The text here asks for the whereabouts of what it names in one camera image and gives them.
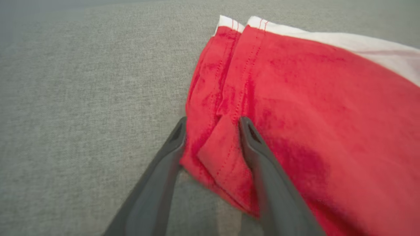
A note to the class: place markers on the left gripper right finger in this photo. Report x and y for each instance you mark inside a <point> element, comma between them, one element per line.
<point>279,196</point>

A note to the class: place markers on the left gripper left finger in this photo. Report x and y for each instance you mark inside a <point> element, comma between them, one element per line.
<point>154,190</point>

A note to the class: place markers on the red shirt with white trim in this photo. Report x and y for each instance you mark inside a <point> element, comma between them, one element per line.
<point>311,98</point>

